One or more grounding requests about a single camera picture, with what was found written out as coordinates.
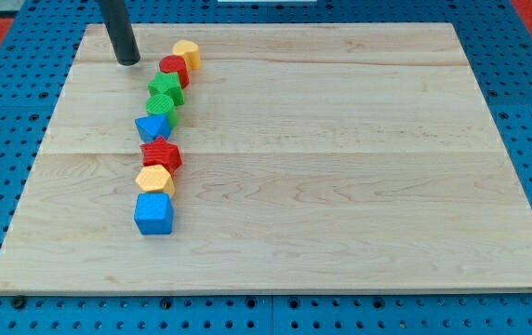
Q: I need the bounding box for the light wooden board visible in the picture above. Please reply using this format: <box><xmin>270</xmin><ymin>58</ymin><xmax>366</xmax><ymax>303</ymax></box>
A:
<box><xmin>0</xmin><ymin>22</ymin><xmax>532</xmax><ymax>296</ymax></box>

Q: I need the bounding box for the red star block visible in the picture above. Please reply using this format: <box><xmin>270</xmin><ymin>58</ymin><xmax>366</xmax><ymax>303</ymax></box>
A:
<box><xmin>140</xmin><ymin>136</ymin><xmax>182</xmax><ymax>175</ymax></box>

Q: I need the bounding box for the yellow hexagon block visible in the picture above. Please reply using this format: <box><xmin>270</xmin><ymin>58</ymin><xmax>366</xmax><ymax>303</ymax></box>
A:
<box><xmin>135</xmin><ymin>165</ymin><xmax>176</xmax><ymax>196</ymax></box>

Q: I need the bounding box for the blue cube block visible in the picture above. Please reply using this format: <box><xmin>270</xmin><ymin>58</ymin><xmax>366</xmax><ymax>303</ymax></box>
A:
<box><xmin>133</xmin><ymin>193</ymin><xmax>175</xmax><ymax>235</ymax></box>

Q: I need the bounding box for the blue triangle block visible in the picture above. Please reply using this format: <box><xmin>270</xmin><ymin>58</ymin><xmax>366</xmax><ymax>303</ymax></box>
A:
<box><xmin>135</xmin><ymin>114</ymin><xmax>171</xmax><ymax>143</ymax></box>

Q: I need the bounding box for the green cylinder block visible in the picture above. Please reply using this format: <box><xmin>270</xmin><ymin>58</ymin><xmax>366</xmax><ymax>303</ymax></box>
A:
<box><xmin>145</xmin><ymin>94</ymin><xmax>179</xmax><ymax>128</ymax></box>

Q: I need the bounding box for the green star block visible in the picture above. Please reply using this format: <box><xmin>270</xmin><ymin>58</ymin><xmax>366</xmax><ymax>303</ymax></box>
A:
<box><xmin>148</xmin><ymin>72</ymin><xmax>185</xmax><ymax>106</ymax></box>

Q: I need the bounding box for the red cylinder block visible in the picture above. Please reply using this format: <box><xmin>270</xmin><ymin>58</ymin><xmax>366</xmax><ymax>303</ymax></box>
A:
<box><xmin>159</xmin><ymin>55</ymin><xmax>190</xmax><ymax>88</ymax></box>

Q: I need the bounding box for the yellow heart block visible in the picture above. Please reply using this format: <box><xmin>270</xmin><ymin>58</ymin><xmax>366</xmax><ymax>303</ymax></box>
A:
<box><xmin>172</xmin><ymin>40</ymin><xmax>202</xmax><ymax>70</ymax></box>

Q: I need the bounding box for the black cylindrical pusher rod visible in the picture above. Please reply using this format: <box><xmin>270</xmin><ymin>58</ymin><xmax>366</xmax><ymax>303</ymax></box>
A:
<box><xmin>97</xmin><ymin>0</ymin><xmax>140</xmax><ymax>66</ymax></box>

